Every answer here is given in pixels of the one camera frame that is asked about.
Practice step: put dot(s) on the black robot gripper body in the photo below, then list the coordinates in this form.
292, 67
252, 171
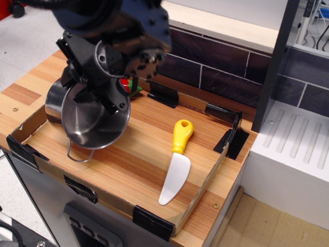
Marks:
98, 83

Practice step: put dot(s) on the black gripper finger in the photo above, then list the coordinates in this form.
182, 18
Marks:
72, 73
109, 105

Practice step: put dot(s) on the stainless steel pot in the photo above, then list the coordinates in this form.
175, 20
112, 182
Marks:
86, 123

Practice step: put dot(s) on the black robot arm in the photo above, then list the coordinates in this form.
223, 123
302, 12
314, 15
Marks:
106, 41

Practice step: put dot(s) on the cardboard fence with black tape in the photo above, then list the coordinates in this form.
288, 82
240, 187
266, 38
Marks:
120, 185

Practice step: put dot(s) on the red green toy pepper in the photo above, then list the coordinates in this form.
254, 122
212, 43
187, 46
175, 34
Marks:
130, 88

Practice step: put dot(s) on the black caster wheel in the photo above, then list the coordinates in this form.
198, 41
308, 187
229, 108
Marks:
16, 9

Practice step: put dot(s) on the grey oven control panel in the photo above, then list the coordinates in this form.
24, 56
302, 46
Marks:
88, 232

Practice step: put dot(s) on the white ridged drainboard sink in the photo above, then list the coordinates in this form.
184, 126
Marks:
294, 140

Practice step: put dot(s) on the yellow handled white toy knife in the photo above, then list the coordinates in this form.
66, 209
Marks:
180, 165

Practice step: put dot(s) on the dark grey cabinet post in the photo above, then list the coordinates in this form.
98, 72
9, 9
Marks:
286, 39

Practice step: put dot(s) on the white power strip with cables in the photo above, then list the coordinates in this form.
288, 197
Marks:
313, 27

